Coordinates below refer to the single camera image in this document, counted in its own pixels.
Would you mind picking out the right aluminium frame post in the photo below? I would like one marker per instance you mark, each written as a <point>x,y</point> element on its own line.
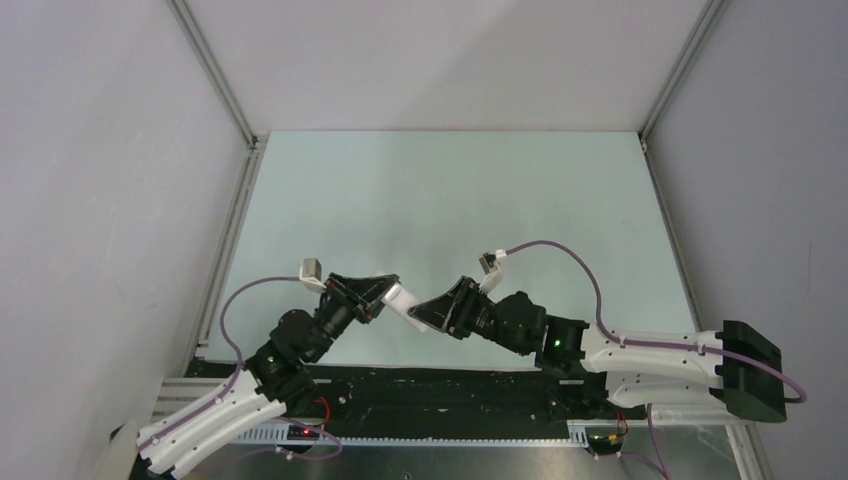
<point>705,24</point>

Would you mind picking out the right controller board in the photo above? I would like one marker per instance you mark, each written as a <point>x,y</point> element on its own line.
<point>605,445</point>

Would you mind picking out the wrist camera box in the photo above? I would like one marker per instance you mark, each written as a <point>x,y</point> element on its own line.
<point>310,275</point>
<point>493,273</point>

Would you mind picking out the left controller board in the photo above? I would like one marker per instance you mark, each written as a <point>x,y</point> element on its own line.
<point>296,433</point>

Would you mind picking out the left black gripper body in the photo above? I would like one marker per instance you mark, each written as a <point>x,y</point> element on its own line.
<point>338,312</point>

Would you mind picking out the controller board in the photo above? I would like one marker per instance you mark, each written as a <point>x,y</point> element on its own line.
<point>605,445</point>
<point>296,433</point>

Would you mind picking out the aluminium frame post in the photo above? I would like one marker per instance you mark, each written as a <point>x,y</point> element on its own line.
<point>247,170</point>
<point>705,24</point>

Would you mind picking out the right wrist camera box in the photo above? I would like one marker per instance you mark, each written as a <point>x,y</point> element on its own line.
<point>493,273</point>

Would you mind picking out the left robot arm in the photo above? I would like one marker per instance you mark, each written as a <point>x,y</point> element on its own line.
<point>271,383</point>

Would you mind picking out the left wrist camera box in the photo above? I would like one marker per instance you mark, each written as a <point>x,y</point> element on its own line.
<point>310,275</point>

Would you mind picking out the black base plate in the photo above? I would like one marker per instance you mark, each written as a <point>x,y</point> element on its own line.
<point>420,403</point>

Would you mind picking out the left aluminium frame post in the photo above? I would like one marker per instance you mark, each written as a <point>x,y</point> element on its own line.
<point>247,170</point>

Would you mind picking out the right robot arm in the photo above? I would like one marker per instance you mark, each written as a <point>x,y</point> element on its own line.
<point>736,368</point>

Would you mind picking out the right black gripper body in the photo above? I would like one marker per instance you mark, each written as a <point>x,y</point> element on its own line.
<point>479,316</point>

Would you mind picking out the white remote control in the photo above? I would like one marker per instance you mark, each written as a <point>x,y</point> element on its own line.
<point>399,300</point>

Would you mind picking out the aluminium frame rail front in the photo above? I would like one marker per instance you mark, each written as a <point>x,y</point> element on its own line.
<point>696,408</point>

